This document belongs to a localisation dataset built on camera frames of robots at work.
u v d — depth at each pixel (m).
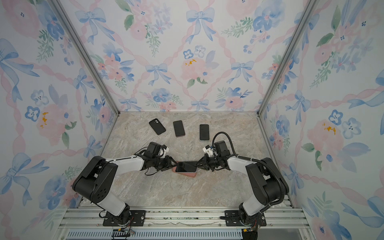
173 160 0.87
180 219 0.75
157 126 1.13
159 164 0.79
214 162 0.78
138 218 0.75
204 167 0.80
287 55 0.86
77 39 0.80
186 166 0.94
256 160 0.50
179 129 1.10
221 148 0.75
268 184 0.46
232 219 0.73
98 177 0.46
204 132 1.09
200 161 0.85
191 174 0.88
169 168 0.82
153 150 0.75
